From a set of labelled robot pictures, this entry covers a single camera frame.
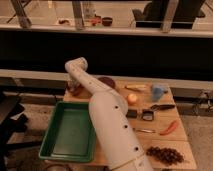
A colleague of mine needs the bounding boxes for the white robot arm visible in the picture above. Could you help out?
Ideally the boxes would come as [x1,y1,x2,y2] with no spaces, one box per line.
[65,57,154,171]

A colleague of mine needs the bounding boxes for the black chair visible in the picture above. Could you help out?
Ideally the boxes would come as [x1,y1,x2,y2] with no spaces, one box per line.
[132,0,206,29]

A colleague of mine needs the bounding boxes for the black handled tool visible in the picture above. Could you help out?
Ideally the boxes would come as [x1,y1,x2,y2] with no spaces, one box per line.
[150,104,175,111]

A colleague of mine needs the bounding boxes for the red chili pepper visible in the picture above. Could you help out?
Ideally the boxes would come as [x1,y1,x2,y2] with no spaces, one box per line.
[160,120,179,136]

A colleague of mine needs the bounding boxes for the orange round fruit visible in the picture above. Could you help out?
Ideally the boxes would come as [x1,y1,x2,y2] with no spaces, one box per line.
[127,93,138,105]

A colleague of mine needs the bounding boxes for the green plastic tray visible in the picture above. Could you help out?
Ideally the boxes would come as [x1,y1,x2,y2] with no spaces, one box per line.
[39,101,96,163]

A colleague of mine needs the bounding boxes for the dark red background bowl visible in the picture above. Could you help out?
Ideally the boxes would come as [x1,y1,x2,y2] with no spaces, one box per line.
[102,17,113,26]

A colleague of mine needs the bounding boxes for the yellow banana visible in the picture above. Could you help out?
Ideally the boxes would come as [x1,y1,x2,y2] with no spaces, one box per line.
[125,84,146,91]

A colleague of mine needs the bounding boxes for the black rectangular block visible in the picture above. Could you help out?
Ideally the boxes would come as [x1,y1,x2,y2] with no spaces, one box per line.
[126,110,138,118]

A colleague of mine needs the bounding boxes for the small black scale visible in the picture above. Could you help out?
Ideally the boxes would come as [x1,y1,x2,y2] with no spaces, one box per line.
[141,110,154,121]

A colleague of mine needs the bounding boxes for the metal spoon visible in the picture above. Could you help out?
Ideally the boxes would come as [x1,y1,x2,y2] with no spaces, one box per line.
[133,128,156,133]

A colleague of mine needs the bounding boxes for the black side equipment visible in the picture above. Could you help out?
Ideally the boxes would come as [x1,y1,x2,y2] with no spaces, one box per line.
[0,92,24,171]

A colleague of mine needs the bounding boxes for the pile of brown beans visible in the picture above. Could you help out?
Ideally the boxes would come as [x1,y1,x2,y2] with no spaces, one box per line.
[146,146,184,166]

